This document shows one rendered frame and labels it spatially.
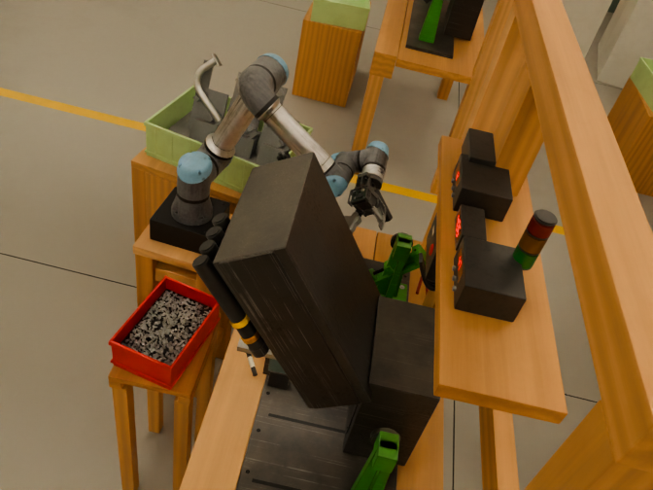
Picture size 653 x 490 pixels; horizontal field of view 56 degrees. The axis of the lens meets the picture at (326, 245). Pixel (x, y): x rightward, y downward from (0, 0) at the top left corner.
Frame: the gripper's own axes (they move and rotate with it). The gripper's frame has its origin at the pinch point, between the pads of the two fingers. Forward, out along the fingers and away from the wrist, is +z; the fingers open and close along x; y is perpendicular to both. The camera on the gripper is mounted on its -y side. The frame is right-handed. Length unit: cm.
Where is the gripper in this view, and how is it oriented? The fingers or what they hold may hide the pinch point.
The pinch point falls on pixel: (364, 235)
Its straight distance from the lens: 190.5
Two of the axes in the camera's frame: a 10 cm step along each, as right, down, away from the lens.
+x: 7.7, -2.0, -6.0
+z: -2.0, 8.2, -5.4
